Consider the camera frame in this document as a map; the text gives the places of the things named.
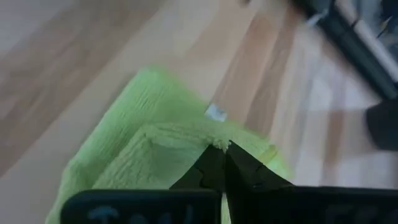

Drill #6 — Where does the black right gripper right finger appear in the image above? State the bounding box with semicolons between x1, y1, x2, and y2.
224;140;295;200

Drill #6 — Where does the black aluminium table frame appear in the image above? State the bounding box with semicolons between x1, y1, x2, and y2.
290;0;398;100

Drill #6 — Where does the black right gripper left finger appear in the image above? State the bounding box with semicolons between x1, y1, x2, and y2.
169;143;226;192

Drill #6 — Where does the lime green microfiber towel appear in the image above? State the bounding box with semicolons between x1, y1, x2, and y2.
45;67;293;224

